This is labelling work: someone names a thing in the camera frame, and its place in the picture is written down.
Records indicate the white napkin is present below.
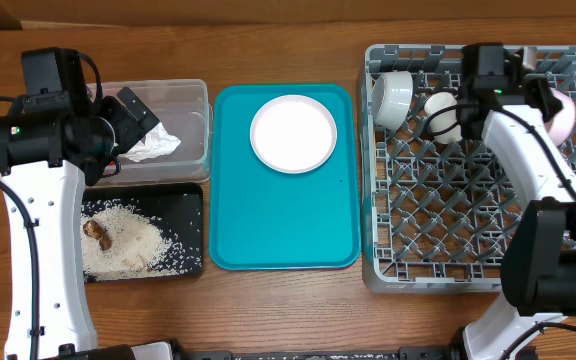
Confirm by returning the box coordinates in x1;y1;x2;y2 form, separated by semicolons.
120;123;181;163

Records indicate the pink bowl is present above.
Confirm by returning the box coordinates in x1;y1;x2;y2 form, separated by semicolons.
545;89;576;146

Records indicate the white cup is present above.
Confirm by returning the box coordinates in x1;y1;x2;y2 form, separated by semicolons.
424;92;462;145

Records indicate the white rice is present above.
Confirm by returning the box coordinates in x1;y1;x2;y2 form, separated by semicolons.
80;198;203;282

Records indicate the grey bowl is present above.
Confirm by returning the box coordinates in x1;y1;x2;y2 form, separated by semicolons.
371;71;414;131

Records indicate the white round plate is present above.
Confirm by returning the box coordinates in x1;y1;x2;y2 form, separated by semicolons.
250;94;337;174

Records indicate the brown food piece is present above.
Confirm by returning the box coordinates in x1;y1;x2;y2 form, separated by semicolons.
83;220;112;251

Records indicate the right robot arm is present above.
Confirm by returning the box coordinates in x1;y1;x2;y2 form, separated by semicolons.
457;75;576;359

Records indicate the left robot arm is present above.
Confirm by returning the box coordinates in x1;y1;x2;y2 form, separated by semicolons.
0;87;159;359

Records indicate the grey dishwasher rack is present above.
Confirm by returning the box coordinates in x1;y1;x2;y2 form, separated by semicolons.
359;44;576;293

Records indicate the clear plastic bin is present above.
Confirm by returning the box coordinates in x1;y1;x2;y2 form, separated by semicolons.
97;79;213;187

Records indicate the black tray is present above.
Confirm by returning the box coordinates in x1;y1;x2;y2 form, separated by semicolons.
80;182;205;284

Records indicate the teal serving tray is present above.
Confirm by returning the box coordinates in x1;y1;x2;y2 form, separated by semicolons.
209;84;361;271

